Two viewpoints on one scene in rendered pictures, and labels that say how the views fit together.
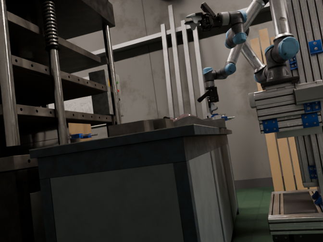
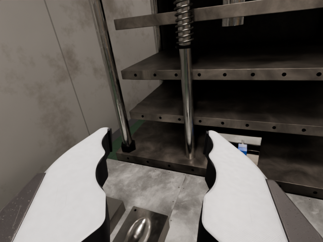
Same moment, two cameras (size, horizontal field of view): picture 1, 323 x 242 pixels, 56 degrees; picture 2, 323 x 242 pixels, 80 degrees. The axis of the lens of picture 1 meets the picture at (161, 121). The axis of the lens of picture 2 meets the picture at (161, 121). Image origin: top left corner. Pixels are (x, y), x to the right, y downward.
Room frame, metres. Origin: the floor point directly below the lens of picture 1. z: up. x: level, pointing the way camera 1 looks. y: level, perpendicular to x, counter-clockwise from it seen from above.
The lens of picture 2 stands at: (1.76, -0.34, 1.52)
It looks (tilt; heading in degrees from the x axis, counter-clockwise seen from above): 28 degrees down; 99
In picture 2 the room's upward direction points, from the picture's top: 7 degrees counter-clockwise
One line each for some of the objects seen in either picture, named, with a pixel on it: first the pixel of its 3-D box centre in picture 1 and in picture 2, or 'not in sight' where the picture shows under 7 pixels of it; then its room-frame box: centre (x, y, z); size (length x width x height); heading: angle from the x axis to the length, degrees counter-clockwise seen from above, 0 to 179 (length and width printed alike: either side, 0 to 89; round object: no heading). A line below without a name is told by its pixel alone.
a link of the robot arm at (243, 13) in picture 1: (236, 18); not in sight; (1.77, -0.53, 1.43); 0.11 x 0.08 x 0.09; 95
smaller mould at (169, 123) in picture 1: (151, 128); (139, 240); (1.57, 0.05, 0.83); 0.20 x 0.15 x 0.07; 74
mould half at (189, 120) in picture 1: (182, 125); not in sight; (1.98, -0.13, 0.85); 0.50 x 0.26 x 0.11; 91
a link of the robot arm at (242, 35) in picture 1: (237, 34); not in sight; (1.78, -0.53, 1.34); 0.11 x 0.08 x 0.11; 5
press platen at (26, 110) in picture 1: (26, 123); (229, 96); (2.04, 0.91, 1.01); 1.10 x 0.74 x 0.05; 164
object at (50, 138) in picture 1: (49, 141); (234, 125); (2.05, 0.77, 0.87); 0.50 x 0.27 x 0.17; 74
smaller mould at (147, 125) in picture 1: (131, 129); (100, 218); (1.39, 0.14, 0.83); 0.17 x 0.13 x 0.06; 74
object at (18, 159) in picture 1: (36, 161); (226, 133); (2.02, 0.86, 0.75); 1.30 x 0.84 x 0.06; 164
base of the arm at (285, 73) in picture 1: (278, 74); not in sight; (1.92, -0.78, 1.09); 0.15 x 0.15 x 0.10
